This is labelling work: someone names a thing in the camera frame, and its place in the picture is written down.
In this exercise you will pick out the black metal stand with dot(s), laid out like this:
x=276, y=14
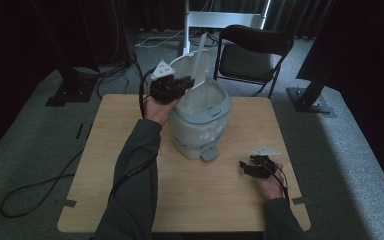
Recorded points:
x=70, y=86
x=310, y=100

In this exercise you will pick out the black tape strip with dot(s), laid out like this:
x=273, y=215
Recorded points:
x=79, y=131

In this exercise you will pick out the long white plastic tube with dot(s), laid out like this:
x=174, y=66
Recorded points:
x=200, y=56

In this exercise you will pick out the person's right hand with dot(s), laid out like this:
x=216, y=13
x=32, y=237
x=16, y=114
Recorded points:
x=271, y=186

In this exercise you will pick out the grey tape piece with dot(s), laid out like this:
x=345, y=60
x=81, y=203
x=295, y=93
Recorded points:
x=299, y=200
x=68, y=202

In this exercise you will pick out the white metal stand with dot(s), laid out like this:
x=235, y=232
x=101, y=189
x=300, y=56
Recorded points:
x=186, y=36

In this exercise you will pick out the black folding chair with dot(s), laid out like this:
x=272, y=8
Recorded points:
x=250, y=60

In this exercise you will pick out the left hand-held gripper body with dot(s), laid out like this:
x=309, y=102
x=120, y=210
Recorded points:
x=163, y=83

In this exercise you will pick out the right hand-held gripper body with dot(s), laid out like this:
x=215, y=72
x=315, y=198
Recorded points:
x=263, y=163

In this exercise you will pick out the person's left hand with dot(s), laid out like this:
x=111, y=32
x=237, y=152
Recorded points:
x=158, y=111

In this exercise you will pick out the white and grey pedal bin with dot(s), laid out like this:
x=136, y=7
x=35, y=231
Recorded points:
x=206, y=116

